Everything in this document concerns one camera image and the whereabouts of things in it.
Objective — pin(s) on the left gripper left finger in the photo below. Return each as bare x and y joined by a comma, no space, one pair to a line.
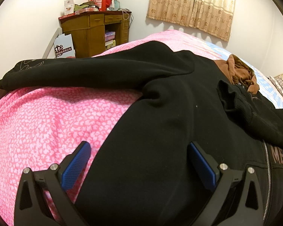
31,207

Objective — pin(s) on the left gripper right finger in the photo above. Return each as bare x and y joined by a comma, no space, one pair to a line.
225,196

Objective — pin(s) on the black hooded zip jacket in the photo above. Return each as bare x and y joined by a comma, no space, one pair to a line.
140,174

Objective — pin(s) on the white printed paper bag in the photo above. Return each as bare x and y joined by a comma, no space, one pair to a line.
63,46

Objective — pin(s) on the brown wooden desk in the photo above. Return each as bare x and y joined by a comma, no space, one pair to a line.
88,30

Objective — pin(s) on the beige patterned curtain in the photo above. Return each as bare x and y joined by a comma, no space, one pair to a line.
214,17

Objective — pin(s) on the white card box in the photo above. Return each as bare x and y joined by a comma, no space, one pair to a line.
68,7

